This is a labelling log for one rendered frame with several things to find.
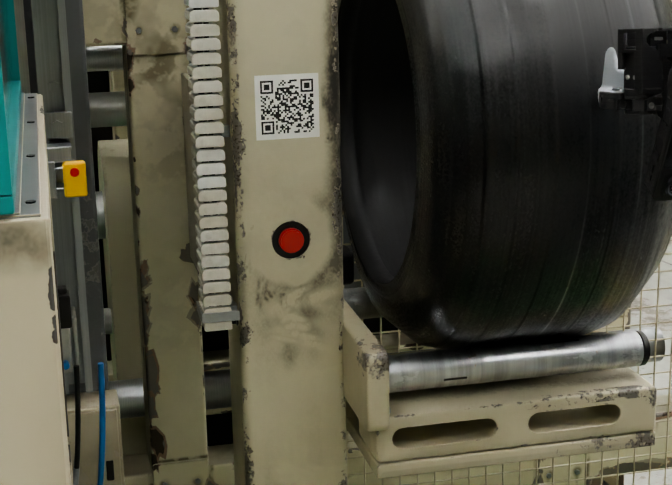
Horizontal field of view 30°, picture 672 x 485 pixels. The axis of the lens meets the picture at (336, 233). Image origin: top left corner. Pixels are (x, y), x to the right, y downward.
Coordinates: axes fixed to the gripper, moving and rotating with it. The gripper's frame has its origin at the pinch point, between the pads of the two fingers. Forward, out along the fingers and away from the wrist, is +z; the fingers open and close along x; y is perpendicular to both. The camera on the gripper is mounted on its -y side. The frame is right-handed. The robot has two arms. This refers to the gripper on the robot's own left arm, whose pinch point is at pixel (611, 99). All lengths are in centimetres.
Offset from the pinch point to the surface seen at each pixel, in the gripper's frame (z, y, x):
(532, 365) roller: 16.5, -32.5, 2.2
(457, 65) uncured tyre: 4.1, 3.9, 15.6
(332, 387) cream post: 25, -35, 25
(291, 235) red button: 22.2, -15.7, 30.3
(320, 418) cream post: 25, -39, 27
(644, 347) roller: 16.7, -31.6, -12.6
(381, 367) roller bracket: 12.7, -30.1, 22.2
